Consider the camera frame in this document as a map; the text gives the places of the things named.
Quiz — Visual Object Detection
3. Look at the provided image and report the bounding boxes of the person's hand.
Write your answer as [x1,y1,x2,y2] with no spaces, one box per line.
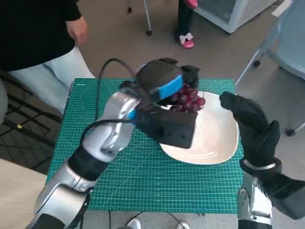
[66,15,89,46]

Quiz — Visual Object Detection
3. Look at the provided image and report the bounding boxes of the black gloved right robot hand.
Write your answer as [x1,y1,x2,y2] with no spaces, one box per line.
[219,92,281,169]

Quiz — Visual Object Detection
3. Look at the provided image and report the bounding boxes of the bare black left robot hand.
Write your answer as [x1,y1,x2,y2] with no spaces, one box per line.
[135,58,200,108]

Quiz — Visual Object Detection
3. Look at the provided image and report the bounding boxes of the red toy grape bunch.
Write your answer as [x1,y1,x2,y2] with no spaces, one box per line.
[170,85,206,113]

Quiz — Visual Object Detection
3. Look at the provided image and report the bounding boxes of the white square plate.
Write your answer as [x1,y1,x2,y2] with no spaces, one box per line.
[159,92,240,165]

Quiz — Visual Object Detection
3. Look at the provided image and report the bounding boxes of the person in black top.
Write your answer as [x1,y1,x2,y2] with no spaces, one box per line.
[0,0,96,115]

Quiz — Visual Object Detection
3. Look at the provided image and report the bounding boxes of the metal chair leg with caster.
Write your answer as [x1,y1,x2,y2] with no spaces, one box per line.
[127,0,153,37]

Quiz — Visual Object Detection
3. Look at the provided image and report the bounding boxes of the person with pink slipper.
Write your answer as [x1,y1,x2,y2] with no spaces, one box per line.
[175,0,199,50]

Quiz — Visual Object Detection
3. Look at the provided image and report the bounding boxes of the grey-blue chair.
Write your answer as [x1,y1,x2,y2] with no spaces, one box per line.
[234,0,305,137]

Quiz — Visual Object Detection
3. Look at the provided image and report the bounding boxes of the white cabinet appliance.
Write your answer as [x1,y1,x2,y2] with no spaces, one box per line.
[194,0,281,34]

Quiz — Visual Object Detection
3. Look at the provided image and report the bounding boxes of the green cutting mat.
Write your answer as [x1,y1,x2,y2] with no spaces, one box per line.
[45,78,244,212]

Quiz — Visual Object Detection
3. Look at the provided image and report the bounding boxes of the white paper sheet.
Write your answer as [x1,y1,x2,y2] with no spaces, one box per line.
[273,0,294,18]

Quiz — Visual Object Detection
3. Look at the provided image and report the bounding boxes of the light wooden desk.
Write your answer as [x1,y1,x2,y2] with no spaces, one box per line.
[0,158,49,229]

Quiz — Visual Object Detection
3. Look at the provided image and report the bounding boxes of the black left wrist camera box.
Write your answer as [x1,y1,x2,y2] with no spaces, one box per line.
[135,108,197,149]

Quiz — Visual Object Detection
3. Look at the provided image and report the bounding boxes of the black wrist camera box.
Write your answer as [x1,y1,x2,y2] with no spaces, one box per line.
[259,172,305,220]
[135,108,197,149]

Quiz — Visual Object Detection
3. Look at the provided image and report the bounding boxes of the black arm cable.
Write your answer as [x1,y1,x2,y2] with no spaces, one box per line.
[81,58,143,144]

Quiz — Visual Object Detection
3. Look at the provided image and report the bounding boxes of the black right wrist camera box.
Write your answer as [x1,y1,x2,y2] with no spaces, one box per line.
[259,172,305,220]

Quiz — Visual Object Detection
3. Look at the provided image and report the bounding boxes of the black wire rack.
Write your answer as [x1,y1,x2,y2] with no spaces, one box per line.
[0,70,64,173]

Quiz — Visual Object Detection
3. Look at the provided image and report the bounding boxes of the black floor cable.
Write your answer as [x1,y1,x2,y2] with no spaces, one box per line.
[108,209,182,229]

